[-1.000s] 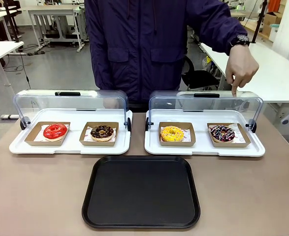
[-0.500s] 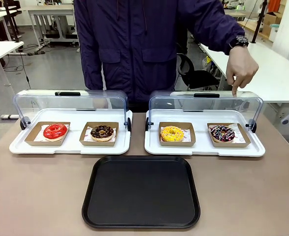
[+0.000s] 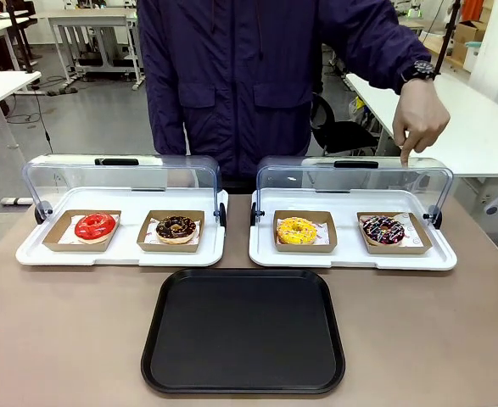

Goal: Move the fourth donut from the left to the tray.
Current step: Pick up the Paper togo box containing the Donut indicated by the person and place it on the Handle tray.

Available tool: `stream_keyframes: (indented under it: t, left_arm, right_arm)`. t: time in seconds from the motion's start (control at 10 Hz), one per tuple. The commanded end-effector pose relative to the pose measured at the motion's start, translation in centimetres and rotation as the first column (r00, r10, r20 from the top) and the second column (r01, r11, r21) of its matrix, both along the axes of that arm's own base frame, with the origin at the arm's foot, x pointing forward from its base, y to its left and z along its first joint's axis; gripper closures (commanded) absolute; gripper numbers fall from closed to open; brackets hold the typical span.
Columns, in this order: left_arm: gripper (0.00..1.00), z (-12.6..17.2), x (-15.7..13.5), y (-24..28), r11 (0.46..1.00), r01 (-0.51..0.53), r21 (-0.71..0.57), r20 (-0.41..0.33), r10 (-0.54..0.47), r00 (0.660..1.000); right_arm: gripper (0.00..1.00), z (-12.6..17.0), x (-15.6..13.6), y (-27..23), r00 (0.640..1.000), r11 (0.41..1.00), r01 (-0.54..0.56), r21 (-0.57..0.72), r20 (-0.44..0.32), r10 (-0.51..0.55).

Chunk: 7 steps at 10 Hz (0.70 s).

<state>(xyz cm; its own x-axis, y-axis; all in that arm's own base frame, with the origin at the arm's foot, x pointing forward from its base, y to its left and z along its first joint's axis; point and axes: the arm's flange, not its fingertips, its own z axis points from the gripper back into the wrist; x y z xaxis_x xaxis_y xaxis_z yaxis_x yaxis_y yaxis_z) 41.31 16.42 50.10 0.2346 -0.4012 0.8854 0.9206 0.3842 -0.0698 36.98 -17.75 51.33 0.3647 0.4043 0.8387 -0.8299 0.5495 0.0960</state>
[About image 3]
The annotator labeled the person's left hand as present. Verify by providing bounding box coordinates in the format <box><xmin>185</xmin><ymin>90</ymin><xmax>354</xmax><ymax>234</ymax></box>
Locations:
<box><xmin>391</xmin><ymin>78</ymin><xmax>451</xmax><ymax>169</ymax></box>

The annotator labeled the person's left forearm purple sleeve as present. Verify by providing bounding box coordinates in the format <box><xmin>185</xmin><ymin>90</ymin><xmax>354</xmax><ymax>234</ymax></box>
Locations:
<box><xmin>350</xmin><ymin>0</ymin><xmax>433</xmax><ymax>81</ymax></box>

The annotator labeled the person's right forearm purple sleeve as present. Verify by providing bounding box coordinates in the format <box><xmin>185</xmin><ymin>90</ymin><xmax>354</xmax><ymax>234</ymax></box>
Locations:
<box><xmin>145</xmin><ymin>71</ymin><xmax>190</xmax><ymax>156</ymax></box>

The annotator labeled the chocolate donut with white drizzle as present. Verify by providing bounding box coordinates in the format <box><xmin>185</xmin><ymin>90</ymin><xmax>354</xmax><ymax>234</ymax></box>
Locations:
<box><xmin>361</xmin><ymin>215</ymin><xmax>406</xmax><ymax>247</ymax></box>

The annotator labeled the brown cardboard donut tray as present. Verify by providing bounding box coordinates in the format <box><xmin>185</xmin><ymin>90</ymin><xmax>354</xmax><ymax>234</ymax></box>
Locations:
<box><xmin>272</xmin><ymin>209</ymin><xmax>339</xmax><ymax>254</ymax></box>
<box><xmin>42</xmin><ymin>209</ymin><xmax>122</xmax><ymax>253</ymax></box>
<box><xmin>136</xmin><ymin>209</ymin><xmax>206</xmax><ymax>254</ymax></box>
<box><xmin>356</xmin><ymin>211</ymin><xmax>434</xmax><ymax>255</ymax></box>

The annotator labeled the yellow sprinkled donut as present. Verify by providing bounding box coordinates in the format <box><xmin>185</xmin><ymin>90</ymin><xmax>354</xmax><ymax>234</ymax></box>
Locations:
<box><xmin>276</xmin><ymin>216</ymin><xmax>318</xmax><ymax>246</ymax></box>

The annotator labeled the black plastic serving tray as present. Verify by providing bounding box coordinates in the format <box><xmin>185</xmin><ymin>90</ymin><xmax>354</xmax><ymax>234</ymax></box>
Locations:
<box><xmin>140</xmin><ymin>267</ymin><xmax>346</xmax><ymax>395</ymax></box>

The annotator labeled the chocolate donut with sprinkles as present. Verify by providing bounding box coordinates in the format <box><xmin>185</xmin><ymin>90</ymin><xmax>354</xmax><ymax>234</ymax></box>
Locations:
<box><xmin>155</xmin><ymin>215</ymin><xmax>199</xmax><ymax>246</ymax></box>

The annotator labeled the red glazed donut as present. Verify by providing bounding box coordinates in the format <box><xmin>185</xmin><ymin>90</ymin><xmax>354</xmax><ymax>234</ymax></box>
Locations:
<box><xmin>74</xmin><ymin>212</ymin><xmax>118</xmax><ymax>245</ymax></box>

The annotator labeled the black wristwatch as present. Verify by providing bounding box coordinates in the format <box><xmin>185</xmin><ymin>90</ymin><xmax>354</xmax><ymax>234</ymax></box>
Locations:
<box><xmin>400</xmin><ymin>60</ymin><xmax>440</xmax><ymax>82</ymax></box>

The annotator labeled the white long work table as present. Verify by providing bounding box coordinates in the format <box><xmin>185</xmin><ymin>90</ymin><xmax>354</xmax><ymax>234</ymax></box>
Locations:
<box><xmin>344</xmin><ymin>71</ymin><xmax>498</xmax><ymax>179</ymax></box>

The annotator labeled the black office chair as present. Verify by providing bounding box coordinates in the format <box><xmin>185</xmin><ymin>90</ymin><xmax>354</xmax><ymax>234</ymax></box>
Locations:
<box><xmin>311</xmin><ymin>92</ymin><xmax>379</xmax><ymax>156</ymax></box>

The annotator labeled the black tripod stand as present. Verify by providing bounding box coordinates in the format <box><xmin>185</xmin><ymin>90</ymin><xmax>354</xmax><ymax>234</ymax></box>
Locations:
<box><xmin>433</xmin><ymin>0</ymin><xmax>462</xmax><ymax>77</ymax></box>

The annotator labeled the brown cardboard box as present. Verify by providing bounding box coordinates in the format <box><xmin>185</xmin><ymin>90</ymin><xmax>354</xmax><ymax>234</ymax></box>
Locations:
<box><xmin>450</xmin><ymin>20</ymin><xmax>487</xmax><ymax>60</ymax></box>

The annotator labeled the clear display case lid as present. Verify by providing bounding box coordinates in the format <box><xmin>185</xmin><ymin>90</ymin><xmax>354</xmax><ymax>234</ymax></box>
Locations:
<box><xmin>250</xmin><ymin>155</ymin><xmax>454</xmax><ymax>230</ymax></box>
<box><xmin>21</xmin><ymin>154</ymin><xmax>228</xmax><ymax>226</ymax></box>

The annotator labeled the white display case base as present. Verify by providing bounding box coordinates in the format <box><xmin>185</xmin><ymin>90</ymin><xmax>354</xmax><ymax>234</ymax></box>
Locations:
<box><xmin>248</xmin><ymin>187</ymin><xmax>458</xmax><ymax>271</ymax></box>
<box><xmin>14</xmin><ymin>186</ymin><xmax>229</xmax><ymax>267</ymax></box>

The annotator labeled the person's torso purple jacket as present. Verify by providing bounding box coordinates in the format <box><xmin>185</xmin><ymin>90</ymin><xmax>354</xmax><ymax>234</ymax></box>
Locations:
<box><xmin>137</xmin><ymin>0</ymin><xmax>360</xmax><ymax>190</ymax></box>

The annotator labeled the black background chair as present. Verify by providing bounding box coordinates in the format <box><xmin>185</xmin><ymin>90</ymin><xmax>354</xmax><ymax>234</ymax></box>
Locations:
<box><xmin>5</xmin><ymin>0</ymin><xmax>42</xmax><ymax>74</ymax></box>

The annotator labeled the grey frame background desk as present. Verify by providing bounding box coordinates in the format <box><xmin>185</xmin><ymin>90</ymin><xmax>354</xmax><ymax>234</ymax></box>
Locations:
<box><xmin>47</xmin><ymin>8</ymin><xmax>144</xmax><ymax>91</ymax></box>

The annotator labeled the black floor cable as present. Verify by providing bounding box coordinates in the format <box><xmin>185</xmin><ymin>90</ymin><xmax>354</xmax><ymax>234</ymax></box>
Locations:
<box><xmin>8</xmin><ymin>75</ymin><xmax>70</xmax><ymax>153</ymax></box>

